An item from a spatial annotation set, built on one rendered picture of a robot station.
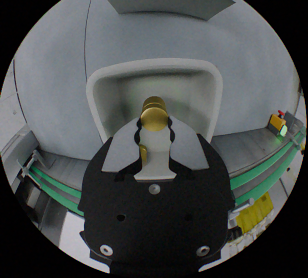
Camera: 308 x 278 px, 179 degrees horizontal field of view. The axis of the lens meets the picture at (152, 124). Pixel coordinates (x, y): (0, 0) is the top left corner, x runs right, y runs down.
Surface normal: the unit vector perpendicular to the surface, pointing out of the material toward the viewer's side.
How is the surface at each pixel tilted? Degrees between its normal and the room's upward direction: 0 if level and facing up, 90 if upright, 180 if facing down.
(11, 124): 90
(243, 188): 90
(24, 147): 90
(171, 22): 0
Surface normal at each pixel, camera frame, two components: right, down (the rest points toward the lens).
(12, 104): 1.00, -0.07
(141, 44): -0.01, 0.53
